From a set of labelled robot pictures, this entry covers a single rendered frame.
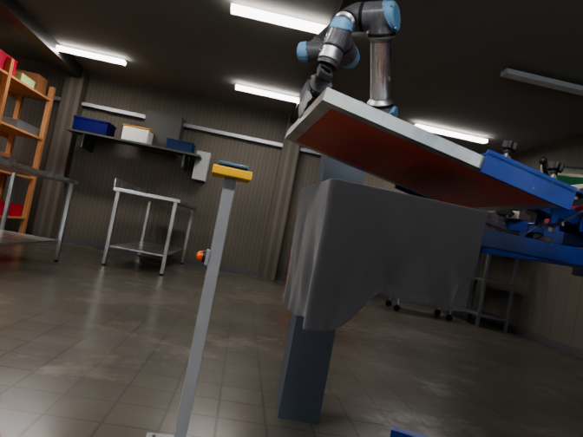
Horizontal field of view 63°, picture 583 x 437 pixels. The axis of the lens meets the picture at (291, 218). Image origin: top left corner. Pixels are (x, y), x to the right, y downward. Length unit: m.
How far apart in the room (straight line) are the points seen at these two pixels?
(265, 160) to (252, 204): 0.81
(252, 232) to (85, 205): 2.90
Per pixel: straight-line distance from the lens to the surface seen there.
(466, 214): 1.46
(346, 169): 2.09
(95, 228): 8.82
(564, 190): 1.56
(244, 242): 8.45
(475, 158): 1.41
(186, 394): 1.68
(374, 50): 2.09
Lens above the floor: 0.76
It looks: 2 degrees up
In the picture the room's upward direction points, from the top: 11 degrees clockwise
